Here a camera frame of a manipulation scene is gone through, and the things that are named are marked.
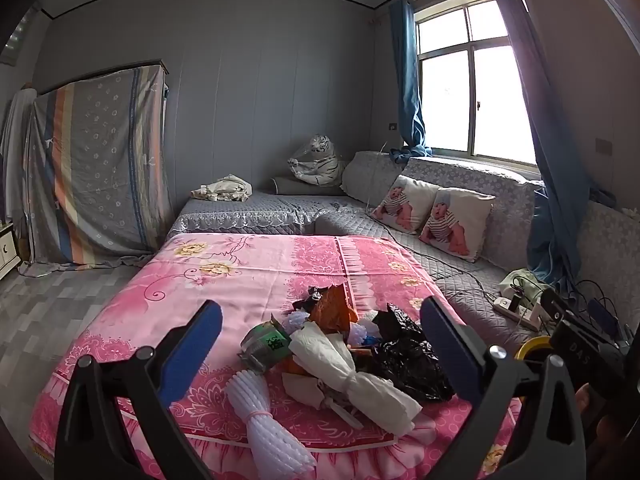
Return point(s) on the white cabinet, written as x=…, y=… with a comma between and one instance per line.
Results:
x=7, y=250

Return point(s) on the grey quilted sofa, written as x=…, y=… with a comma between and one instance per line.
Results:
x=500, y=180

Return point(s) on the white power strip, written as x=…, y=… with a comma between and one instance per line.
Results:
x=505, y=310

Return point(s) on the white foam net bundle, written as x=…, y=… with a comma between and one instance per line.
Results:
x=265, y=410

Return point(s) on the pale green cloth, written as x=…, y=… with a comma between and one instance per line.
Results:
x=520, y=280

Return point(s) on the purple fuzzy scrunchie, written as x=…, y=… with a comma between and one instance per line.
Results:
x=298, y=321

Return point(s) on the pink cloth piece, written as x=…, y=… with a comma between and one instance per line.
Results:
x=300, y=390

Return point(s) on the long blue curtain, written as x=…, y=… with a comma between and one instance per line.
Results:
x=545, y=160

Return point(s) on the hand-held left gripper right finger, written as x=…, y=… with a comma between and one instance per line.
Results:
x=450, y=355

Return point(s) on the pink floral blanket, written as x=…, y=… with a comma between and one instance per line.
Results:
x=225, y=280

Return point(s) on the small black plastic bag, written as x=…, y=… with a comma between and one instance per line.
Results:
x=310, y=300

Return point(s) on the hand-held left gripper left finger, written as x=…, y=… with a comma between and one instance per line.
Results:
x=192, y=355

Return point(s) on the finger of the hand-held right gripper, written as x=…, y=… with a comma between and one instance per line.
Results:
x=552, y=304
x=602, y=316

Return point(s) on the white tissue paper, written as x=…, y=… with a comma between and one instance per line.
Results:
x=340, y=365

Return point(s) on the white foam fruit net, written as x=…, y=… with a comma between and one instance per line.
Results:
x=364, y=332

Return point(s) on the beige wall switch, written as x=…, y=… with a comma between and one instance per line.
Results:
x=604, y=146

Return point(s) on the orange snack bag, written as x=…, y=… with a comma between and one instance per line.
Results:
x=332, y=310

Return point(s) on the grey bolster pillow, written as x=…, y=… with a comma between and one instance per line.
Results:
x=285, y=186

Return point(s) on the yellow rim trash bin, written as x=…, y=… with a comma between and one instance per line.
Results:
x=532, y=345

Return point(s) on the large black plastic bag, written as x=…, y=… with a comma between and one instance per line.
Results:
x=405, y=360

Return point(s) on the white tiger plush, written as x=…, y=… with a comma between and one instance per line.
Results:
x=320, y=160

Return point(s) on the crushed green silver can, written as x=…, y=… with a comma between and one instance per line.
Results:
x=262, y=347

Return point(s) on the white window blind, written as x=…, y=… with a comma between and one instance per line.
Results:
x=20, y=35

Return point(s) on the striped floral sheet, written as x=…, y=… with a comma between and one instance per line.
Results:
x=100, y=160

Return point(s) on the person's right hand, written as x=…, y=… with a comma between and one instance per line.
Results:
x=584, y=400

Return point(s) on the white hanging cloth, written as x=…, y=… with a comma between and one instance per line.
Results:
x=15, y=150

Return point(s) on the short blue curtain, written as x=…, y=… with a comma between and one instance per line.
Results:
x=407, y=85

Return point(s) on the window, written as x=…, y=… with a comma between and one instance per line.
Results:
x=495, y=100

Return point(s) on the white plastic stick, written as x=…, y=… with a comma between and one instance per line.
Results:
x=345, y=414

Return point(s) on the crumpled cream cloth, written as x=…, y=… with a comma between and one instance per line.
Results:
x=227, y=187

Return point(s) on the baby print pillow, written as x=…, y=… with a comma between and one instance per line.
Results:
x=455, y=225
x=405, y=205

